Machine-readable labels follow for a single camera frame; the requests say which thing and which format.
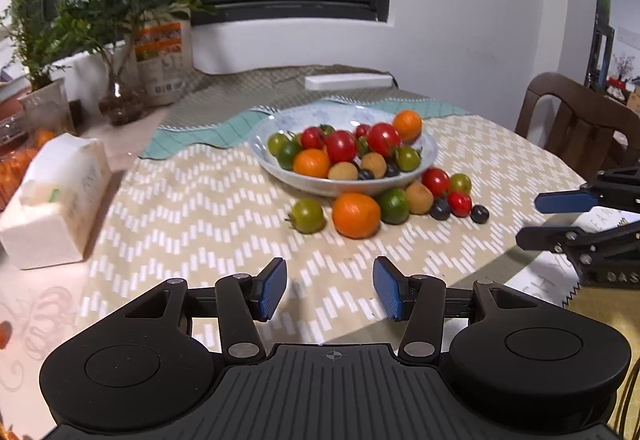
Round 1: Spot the green tomato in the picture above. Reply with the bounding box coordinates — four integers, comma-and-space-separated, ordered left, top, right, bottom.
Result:
286, 199, 326, 234
376, 188, 410, 225
449, 173, 472, 195

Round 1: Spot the small red tomato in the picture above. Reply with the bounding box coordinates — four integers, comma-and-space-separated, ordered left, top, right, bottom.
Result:
447, 191, 473, 218

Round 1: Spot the orange tangerine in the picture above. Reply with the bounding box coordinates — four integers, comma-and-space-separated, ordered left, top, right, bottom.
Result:
393, 110, 423, 143
293, 148, 332, 179
332, 193, 381, 240

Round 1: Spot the large red tomato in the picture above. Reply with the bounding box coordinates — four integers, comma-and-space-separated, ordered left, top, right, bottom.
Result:
367, 123, 401, 159

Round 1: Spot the brown wooden chair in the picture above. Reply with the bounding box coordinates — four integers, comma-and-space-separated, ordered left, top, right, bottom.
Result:
515, 72, 639, 180

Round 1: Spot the dark blueberry front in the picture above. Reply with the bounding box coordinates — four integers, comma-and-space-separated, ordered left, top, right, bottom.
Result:
470, 204, 490, 225

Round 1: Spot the patterned beige tablecloth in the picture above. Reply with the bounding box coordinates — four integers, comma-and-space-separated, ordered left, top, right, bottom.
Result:
77, 63, 640, 421

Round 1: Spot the blue white porcelain bowl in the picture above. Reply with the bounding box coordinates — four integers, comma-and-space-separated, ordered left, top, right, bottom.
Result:
248, 102, 438, 197

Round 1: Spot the white tissue pack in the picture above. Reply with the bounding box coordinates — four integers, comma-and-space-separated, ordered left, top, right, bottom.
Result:
1, 133, 112, 270

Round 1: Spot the white flat box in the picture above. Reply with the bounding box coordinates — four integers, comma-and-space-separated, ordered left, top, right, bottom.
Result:
305, 73, 394, 92

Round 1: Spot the orange white paper bag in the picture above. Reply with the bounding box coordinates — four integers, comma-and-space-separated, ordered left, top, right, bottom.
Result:
134, 19, 193, 107

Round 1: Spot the green leafy potted plant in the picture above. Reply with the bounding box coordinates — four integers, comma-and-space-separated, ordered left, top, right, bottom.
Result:
53, 0, 216, 126

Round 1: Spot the small thin-leaf potted plant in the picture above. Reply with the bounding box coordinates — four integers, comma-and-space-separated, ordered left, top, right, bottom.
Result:
1, 0, 76, 134

